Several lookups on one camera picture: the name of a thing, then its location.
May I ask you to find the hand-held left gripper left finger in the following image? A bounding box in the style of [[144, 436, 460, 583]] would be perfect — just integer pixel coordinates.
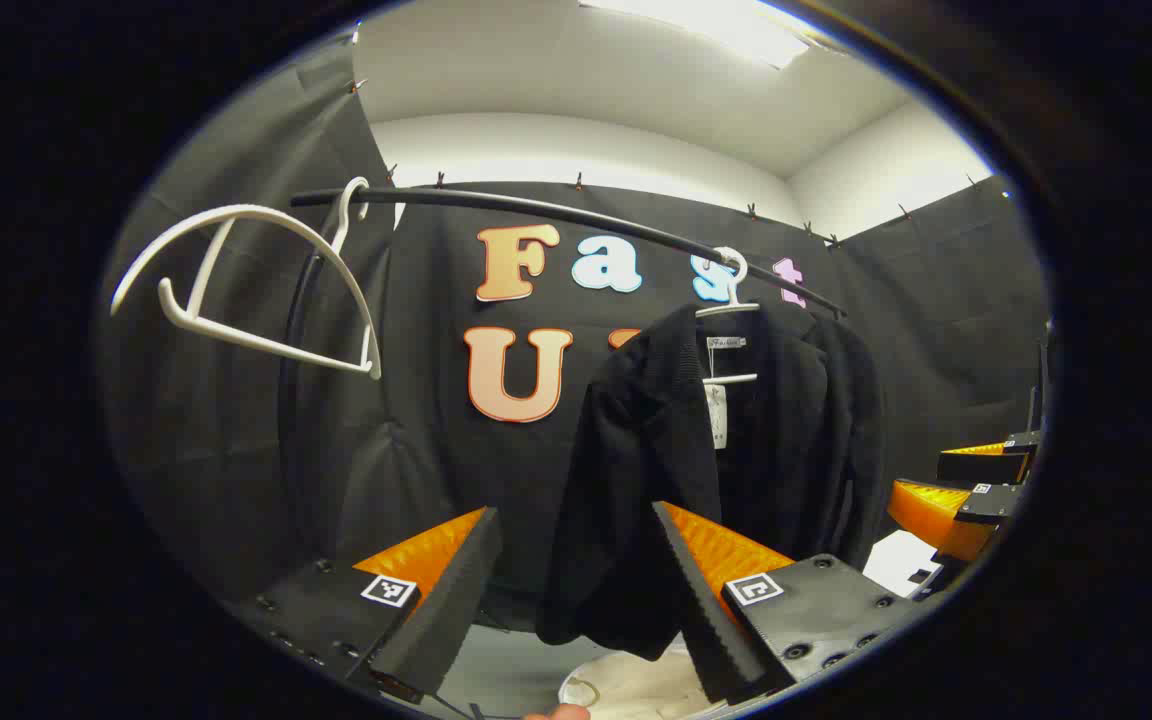
[[226, 505, 505, 706]]

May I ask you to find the white laundry hamper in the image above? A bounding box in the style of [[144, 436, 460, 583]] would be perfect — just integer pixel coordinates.
[[556, 635, 727, 720]]

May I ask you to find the white paper hang tag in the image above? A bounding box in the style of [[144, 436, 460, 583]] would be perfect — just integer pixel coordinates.
[[704, 385, 730, 449]]

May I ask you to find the black backdrop cloth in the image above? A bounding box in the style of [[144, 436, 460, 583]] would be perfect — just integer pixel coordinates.
[[101, 30, 1052, 641]]

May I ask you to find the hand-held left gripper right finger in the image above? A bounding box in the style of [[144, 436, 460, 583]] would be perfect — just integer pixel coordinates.
[[651, 500, 922, 706]]

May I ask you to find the large ceiling light panel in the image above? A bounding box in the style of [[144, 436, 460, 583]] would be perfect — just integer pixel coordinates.
[[576, 0, 822, 69]]

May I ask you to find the black clothes rack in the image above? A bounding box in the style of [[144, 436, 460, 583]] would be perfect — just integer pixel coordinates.
[[276, 185, 849, 531]]

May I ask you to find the white plastic hanger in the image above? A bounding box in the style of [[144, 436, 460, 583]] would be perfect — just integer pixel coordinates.
[[110, 177, 383, 381], [694, 246, 763, 387]]

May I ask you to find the black knit jacket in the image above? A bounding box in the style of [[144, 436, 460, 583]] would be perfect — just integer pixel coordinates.
[[536, 303, 887, 661]]

